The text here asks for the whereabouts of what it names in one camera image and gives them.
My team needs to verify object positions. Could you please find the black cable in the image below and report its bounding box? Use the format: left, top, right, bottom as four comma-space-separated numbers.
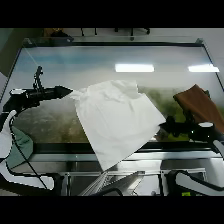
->
8, 117, 51, 191

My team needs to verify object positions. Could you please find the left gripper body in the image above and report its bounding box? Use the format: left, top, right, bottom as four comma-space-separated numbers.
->
52, 85, 74, 100

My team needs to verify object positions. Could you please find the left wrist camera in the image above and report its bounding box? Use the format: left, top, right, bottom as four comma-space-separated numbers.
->
32, 65, 45, 91

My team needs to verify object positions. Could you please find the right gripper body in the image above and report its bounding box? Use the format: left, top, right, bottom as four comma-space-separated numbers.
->
158, 115, 184, 138

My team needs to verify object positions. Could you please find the brown garment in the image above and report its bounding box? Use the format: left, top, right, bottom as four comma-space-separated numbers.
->
172, 83, 224, 135

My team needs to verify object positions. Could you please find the silver frame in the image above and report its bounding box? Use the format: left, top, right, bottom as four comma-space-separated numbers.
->
0, 35, 224, 197

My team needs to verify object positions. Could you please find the white T-shirt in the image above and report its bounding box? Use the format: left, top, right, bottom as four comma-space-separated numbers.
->
68, 79, 167, 172

